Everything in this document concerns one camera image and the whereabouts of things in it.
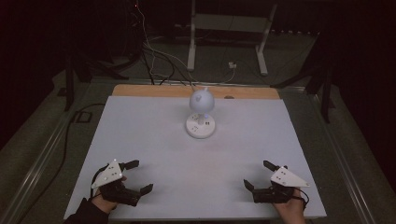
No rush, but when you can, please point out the white round desk lamp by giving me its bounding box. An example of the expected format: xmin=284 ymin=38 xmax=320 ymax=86
xmin=185 ymin=87 xmax=217 ymax=139

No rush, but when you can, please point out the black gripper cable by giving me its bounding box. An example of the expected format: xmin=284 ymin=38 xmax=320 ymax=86
xmin=89 ymin=165 xmax=109 ymax=199
xmin=292 ymin=186 xmax=310 ymax=210

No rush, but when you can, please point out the person's left hand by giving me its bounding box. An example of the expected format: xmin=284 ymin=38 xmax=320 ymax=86
xmin=92 ymin=191 xmax=120 ymax=215

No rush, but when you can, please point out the black tripod stand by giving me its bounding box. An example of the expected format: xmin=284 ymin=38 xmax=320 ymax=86
xmin=270 ymin=31 xmax=337 ymax=124
xmin=57 ymin=50 xmax=130 ymax=112

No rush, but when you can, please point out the black floor cable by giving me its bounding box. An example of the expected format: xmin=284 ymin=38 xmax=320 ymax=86
xmin=18 ymin=103 xmax=106 ymax=224

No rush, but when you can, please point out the black cable bundle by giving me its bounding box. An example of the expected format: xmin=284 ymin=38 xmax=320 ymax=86
xmin=124 ymin=0 xmax=195 ymax=87

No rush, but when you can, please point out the metal floor rail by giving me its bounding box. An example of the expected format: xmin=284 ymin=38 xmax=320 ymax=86
xmin=306 ymin=88 xmax=379 ymax=224
xmin=0 ymin=108 xmax=82 ymax=224

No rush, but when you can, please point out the white cable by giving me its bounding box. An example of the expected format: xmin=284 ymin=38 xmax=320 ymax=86
xmin=135 ymin=1 xmax=237 ymax=86

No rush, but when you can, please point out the white metal stand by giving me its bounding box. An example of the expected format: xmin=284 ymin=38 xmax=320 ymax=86
xmin=187 ymin=0 xmax=278 ymax=77

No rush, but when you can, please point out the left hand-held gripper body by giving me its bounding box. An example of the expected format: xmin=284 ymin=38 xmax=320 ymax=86
xmin=91 ymin=159 xmax=141 ymax=207

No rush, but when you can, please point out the dark power strip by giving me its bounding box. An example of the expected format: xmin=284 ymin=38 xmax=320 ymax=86
xmin=271 ymin=29 xmax=321 ymax=36

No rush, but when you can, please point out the person's right hand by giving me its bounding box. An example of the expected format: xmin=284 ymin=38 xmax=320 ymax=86
xmin=273 ymin=189 xmax=307 ymax=218

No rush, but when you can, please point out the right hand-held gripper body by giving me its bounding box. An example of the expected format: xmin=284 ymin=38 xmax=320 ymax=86
xmin=252 ymin=166 xmax=311 ymax=204

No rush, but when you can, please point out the white table mat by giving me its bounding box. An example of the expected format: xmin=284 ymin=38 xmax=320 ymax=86
xmin=64 ymin=95 xmax=327 ymax=220

